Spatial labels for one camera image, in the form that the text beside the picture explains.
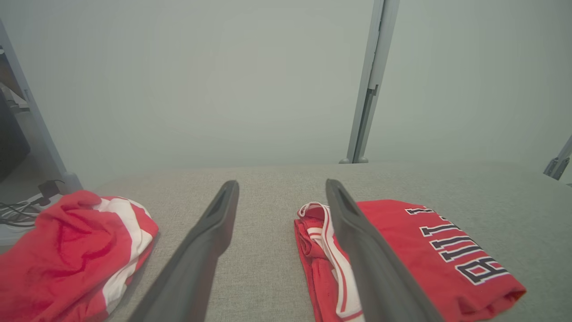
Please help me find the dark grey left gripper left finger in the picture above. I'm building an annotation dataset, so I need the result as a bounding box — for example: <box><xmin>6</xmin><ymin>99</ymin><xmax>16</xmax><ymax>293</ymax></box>
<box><xmin>127</xmin><ymin>180</ymin><xmax>240</xmax><ymax>322</ymax></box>

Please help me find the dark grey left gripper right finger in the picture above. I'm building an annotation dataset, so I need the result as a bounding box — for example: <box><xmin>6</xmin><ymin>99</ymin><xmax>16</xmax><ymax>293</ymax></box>
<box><xmin>325</xmin><ymin>179</ymin><xmax>445</xmax><ymax>322</ymax></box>

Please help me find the red Bulls basketball jersey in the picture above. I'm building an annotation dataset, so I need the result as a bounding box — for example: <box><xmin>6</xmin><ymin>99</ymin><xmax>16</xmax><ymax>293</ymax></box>
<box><xmin>294</xmin><ymin>199</ymin><xmax>527</xmax><ymax>322</ymax></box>

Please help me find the red shorts white waistband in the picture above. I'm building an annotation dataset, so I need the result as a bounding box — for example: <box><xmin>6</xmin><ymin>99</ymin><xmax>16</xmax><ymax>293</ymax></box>
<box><xmin>0</xmin><ymin>190</ymin><xmax>159</xmax><ymax>322</ymax></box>

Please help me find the black power adapter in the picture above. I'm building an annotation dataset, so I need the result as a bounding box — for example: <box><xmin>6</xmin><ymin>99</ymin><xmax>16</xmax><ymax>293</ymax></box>
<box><xmin>38</xmin><ymin>180</ymin><xmax>65</xmax><ymax>200</ymax></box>

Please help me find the black floor cable bundle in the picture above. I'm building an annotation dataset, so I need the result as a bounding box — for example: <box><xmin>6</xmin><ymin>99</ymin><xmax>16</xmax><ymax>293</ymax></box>
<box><xmin>0</xmin><ymin>199</ymin><xmax>45</xmax><ymax>229</ymax></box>

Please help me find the grey metal partition post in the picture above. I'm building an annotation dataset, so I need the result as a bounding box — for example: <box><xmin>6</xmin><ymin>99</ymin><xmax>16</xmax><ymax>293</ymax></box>
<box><xmin>339</xmin><ymin>0</ymin><xmax>400</xmax><ymax>164</ymax></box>

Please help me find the grey metal frame leg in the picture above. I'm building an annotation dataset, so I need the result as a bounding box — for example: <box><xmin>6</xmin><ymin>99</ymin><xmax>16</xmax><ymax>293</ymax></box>
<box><xmin>0</xmin><ymin>20</ymin><xmax>83</xmax><ymax>195</ymax></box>

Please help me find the grey slanted frame leg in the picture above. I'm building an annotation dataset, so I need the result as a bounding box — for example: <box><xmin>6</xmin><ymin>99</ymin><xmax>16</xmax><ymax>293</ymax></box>
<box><xmin>543</xmin><ymin>134</ymin><xmax>572</xmax><ymax>182</ymax></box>

